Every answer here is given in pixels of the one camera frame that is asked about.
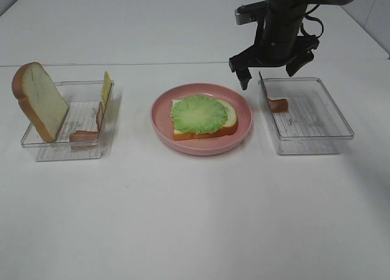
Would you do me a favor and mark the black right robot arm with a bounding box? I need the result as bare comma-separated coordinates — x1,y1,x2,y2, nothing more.
229,0,353,90

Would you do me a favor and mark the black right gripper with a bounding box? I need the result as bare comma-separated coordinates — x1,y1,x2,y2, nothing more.
229,14,319,90

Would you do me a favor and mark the green lettuce leaf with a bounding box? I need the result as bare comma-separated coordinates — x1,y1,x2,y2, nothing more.
169,95,229,134

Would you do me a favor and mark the upright bread slice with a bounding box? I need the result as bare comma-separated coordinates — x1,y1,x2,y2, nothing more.
12,62,69,143

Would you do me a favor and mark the clear plastic right bin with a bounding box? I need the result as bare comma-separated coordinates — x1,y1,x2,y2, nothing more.
258,77,354,155

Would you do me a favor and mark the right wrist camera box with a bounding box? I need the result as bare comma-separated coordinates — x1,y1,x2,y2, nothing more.
235,1,268,25

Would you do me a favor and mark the bacon strip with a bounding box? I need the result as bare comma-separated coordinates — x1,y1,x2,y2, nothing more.
69,101,105,151
258,71,289,113

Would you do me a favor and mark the bread slice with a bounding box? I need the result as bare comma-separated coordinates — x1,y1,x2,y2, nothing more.
172,99,238,140
12,62,69,143

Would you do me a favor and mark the pink round plate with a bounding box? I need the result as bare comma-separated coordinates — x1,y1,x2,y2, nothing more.
151,83,253,156

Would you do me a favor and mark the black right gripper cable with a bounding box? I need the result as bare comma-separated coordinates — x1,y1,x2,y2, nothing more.
300,4,324,38

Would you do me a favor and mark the yellow cheese slice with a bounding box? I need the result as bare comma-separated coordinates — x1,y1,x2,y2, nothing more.
101,71,112,109

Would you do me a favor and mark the clear plastic bin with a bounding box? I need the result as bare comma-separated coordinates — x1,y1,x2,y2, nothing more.
21,81,121,162
258,77,354,155

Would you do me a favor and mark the clear plastic left bin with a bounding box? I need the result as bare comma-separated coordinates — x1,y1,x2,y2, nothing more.
21,81,121,162

